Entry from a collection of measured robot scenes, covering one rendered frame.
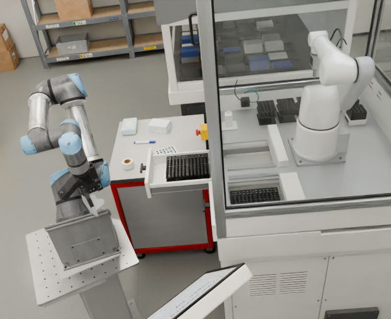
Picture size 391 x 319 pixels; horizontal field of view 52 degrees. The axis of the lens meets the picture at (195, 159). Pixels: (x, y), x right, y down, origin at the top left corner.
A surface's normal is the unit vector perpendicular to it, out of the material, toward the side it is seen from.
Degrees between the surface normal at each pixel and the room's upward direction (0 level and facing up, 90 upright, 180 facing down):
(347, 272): 90
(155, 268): 0
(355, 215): 90
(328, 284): 90
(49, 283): 0
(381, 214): 90
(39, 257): 0
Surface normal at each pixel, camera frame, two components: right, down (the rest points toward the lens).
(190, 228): 0.02, 0.62
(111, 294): 0.43, 0.52
